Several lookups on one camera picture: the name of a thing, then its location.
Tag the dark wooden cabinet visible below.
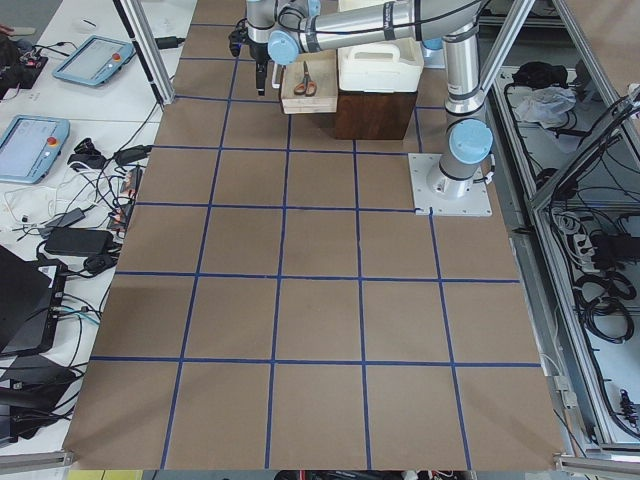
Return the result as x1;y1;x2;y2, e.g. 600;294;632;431
334;90;418;140

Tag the crumpled white cloth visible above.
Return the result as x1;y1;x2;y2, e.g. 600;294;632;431
514;87;576;128

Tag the blue teach pendant far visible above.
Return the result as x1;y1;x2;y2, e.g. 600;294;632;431
52;35;136;87

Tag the aluminium frame post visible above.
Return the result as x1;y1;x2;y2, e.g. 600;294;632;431
113;0;175;106

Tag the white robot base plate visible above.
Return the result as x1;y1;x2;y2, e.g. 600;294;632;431
408;153;492;217

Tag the blue teach pendant near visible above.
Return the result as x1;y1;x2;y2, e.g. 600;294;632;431
1;115;70;184

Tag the white plastic storage tray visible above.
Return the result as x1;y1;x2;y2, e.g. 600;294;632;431
337;38;424;93

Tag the black laptop computer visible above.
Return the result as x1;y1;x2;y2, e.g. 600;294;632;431
1;248;68;357

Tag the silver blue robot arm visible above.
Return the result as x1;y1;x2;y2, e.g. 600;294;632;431
229;1;492;200

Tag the light wooden drawer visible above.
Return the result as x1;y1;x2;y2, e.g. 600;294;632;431
272;51;338;114

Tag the blue teach pendant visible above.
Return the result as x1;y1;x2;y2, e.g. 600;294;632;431
1;115;70;184
52;35;136;87

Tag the coiled black cable bundle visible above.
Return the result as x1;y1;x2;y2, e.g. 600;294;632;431
574;272;637;345

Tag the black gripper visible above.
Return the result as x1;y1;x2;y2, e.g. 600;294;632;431
228;19;270;95

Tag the brown paper table cover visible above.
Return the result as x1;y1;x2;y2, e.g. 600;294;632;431
65;1;564;471

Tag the black power adapter brick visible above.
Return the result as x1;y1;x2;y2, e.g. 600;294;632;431
44;228;113;257

